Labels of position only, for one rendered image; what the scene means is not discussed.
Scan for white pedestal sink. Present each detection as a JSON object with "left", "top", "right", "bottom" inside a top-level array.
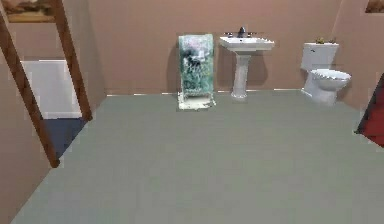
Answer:
[{"left": 218, "top": 35, "right": 276, "bottom": 99}]

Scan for framed landscape picture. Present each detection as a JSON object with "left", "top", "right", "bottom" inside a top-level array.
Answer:
[{"left": 1, "top": 0, "right": 56, "bottom": 24}]

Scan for black sink faucet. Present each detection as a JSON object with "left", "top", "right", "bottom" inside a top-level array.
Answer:
[{"left": 223, "top": 26, "right": 258, "bottom": 39}]

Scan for green and white trash can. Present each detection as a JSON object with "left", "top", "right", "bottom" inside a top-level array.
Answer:
[{"left": 177, "top": 33, "right": 217, "bottom": 111}]

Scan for white toilet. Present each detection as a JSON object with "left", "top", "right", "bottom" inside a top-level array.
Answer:
[{"left": 300, "top": 42, "right": 352, "bottom": 107}]

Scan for small green plant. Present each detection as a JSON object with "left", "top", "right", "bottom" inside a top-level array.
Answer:
[{"left": 314, "top": 36, "right": 337, "bottom": 45}]

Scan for brown wooden door frame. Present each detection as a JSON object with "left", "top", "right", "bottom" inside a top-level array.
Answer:
[{"left": 0, "top": 0, "right": 94, "bottom": 169}]

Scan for red and black object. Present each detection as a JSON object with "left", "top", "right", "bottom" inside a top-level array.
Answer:
[{"left": 354, "top": 72, "right": 384, "bottom": 149}]

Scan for dark framed picture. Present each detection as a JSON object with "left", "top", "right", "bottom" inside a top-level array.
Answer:
[{"left": 364, "top": 0, "right": 384, "bottom": 15}]

